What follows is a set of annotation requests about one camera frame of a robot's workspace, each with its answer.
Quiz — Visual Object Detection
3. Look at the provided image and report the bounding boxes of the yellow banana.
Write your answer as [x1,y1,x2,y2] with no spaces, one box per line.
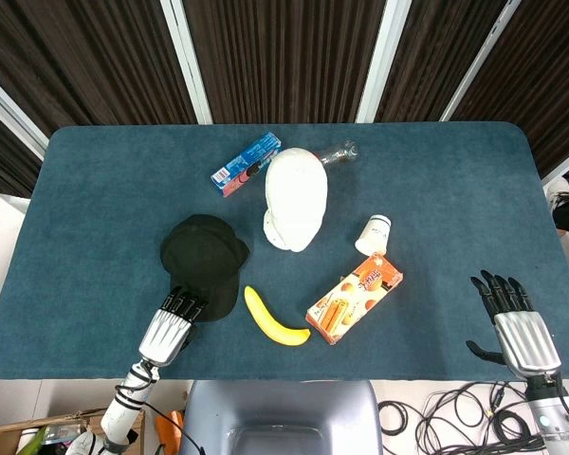
[244,284,312,347]

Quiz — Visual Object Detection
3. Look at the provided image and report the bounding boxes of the black tangled floor cables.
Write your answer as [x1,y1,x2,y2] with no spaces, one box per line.
[376,378,569,455]

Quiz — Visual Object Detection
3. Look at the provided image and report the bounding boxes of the black baseball cap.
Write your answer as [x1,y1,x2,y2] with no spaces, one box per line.
[159,213,250,323]

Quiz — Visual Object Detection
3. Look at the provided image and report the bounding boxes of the grey robot torso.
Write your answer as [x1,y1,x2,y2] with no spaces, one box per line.
[178,379,384,455]

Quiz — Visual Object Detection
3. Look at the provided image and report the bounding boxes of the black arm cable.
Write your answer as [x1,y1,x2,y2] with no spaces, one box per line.
[144,402,206,451]

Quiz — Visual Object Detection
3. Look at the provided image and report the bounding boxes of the white paper cup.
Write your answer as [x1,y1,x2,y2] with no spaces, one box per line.
[354,215,393,257]

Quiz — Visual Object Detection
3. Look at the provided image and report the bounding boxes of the green plastic item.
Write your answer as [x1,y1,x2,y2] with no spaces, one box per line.
[27,426,51,454]

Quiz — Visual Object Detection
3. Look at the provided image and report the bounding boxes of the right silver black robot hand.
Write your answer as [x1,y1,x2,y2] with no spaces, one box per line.
[465,269,563,380]

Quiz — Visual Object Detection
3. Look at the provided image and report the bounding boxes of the white mannequin head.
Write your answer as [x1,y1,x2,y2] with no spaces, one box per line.
[264,147,329,253]

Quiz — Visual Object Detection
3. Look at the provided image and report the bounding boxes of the clear plastic bottle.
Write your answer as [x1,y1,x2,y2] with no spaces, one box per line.
[312,139,360,168]

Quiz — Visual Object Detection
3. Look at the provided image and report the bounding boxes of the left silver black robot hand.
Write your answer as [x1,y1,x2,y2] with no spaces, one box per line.
[137,283,211,369]

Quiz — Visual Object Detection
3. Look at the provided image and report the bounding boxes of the white partition post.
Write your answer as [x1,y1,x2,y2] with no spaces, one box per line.
[439,0,523,122]
[159,0,213,125]
[0,65,49,160]
[355,0,413,124]

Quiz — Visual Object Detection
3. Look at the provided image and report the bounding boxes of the dark brown pleated curtain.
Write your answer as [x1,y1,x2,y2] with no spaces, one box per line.
[0,101,44,199]
[0,0,198,138]
[374,0,508,123]
[182,0,388,125]
[452,0,569,179]

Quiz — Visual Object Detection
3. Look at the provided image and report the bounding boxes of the orange bag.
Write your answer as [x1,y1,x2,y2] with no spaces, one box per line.
[155,410,186,455]

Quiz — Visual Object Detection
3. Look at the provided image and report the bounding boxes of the orange biscuit box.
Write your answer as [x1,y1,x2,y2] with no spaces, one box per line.
[305,253,404,346]

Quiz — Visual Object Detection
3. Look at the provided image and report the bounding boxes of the blue table mat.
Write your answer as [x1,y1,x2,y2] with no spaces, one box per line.
[0,121,569,383]

